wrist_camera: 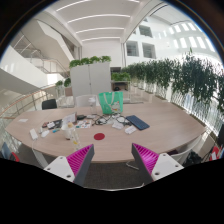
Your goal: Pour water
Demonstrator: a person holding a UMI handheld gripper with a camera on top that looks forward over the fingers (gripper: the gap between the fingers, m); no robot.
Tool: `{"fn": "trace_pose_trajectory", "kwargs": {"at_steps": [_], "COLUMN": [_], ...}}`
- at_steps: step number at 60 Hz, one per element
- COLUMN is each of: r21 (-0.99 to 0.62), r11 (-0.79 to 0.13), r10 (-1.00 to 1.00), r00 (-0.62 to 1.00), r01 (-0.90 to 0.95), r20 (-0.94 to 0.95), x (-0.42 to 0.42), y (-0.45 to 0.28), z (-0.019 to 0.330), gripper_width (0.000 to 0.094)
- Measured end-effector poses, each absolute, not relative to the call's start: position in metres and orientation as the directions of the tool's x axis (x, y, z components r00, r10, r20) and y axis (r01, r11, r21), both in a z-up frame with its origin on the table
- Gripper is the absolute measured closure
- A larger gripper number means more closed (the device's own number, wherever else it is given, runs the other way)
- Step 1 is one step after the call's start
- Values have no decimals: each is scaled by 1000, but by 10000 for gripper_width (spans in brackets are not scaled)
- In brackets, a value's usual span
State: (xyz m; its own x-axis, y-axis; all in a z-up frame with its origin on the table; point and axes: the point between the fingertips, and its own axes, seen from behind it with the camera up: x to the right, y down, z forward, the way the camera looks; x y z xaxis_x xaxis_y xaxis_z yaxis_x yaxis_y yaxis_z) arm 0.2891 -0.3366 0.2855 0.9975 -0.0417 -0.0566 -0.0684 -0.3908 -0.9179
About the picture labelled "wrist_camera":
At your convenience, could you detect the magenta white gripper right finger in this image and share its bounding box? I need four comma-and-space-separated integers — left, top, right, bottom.
131, 143, 183, 185

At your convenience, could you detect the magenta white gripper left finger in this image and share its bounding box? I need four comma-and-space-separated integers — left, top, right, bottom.
44, 144, 94, 186

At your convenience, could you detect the clear plastic water bottle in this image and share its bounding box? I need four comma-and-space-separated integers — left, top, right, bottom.
68, 122, 81, 151

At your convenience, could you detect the white chair near left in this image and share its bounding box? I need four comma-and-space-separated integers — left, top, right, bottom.
31, 147, 48, 168

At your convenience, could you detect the red round coaster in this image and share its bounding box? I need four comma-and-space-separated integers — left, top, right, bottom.
94, 133, 105, 140

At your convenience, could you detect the white plastic packet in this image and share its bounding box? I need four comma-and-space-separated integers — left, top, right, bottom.
125, 125, 137, 134

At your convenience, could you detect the white computer mouse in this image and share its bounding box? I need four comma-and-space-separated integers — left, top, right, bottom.
41, 130, 49, 138

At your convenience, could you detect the dark blue tablet case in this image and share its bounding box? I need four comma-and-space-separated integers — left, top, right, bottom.
126, 115, 149, 130

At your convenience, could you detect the white chair near right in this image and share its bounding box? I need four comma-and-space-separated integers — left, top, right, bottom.
169, 135, 202, 164

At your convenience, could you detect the white paper card stand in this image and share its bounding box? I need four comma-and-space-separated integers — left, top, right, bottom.
62, 112, 77, 129

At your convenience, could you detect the white power strip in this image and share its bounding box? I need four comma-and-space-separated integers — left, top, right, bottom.
30, 129, 38, 140

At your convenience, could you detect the white chair behind table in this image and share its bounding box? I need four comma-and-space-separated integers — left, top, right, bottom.
75, 95, 99, 107

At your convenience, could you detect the black office chair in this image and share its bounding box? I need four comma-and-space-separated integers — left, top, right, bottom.
42, 99, 57, 110

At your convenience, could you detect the clear glass cup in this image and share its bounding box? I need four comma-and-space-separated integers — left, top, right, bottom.
88, 97, 97, 115

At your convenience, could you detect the green tote bag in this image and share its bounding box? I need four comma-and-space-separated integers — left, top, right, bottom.
99, 91, 123, 114

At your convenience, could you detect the tall white planter cabinet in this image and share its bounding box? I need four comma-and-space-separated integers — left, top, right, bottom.
69, 59, 111, 97

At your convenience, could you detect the green hedge plant row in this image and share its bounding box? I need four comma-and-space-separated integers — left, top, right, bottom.
122, 51, 224, 114

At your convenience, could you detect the black tangled cable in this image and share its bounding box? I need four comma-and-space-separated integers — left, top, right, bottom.
93, 113, 132, 127

